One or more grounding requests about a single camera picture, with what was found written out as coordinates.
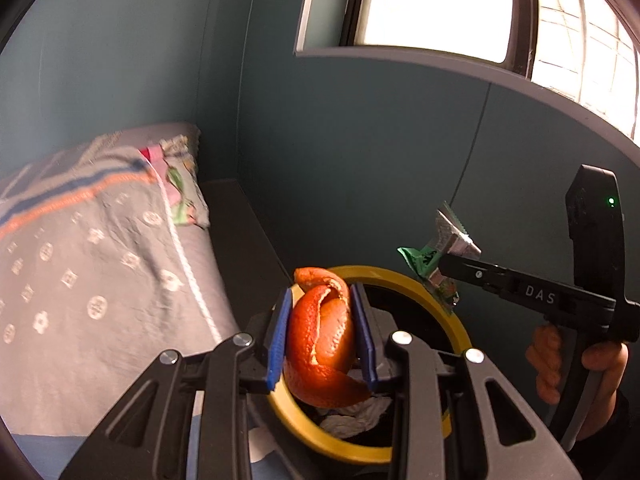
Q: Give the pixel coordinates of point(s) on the green snack wrapper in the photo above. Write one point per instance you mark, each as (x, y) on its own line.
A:
(425, 260)

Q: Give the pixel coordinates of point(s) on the lilac foam fruit net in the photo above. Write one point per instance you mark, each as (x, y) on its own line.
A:
(350, 422)

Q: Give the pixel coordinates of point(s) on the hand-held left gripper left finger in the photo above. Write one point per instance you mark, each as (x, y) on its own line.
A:
(280, 340)

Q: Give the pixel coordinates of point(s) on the window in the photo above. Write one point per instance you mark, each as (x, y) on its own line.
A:
(440, 5)

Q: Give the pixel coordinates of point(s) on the person's right hand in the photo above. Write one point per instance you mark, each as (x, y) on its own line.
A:
(607, 365)

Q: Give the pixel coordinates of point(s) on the dark grey bed frame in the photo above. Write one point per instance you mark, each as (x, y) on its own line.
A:
(240, 240)

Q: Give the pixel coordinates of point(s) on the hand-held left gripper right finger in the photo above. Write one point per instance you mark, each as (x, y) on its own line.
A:
(362, 330)

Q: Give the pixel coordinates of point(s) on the orange peel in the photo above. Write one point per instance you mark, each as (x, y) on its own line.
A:
(320, 340)

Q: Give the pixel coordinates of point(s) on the floral under sheet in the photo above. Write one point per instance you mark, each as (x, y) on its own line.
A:
(187, 205)

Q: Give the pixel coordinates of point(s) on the yellow rimmed trash bin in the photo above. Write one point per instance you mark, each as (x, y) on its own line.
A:
(450, 330)

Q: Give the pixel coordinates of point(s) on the grey printed bedsheet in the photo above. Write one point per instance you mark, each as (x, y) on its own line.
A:
(100, 285)

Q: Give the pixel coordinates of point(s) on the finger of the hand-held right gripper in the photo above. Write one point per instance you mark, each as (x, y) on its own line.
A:
(500, 280)

